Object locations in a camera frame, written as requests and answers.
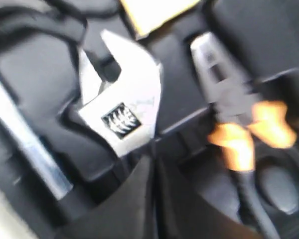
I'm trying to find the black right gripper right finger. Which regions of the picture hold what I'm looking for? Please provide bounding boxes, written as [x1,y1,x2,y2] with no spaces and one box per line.
[155,159,259,239]

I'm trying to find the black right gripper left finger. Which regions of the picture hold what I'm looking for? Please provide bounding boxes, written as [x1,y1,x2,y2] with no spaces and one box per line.
[55,156,154,239]

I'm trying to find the adjustable wrench black handle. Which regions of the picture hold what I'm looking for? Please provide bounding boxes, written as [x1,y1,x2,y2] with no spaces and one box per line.
[78,29,162,157]

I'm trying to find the claw hammer black handle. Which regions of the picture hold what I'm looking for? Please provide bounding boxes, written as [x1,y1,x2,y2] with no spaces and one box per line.
[0,81,73,201]

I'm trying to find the black plastic tool case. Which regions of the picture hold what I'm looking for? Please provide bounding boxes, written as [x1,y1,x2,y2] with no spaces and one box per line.
[0,0,299,239]

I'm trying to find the yellow tape measure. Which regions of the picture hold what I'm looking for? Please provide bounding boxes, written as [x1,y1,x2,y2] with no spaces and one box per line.
[120,0,199,37]

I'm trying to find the orange handled pliers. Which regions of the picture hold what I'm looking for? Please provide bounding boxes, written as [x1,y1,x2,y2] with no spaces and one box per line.
[190,31,297,239]

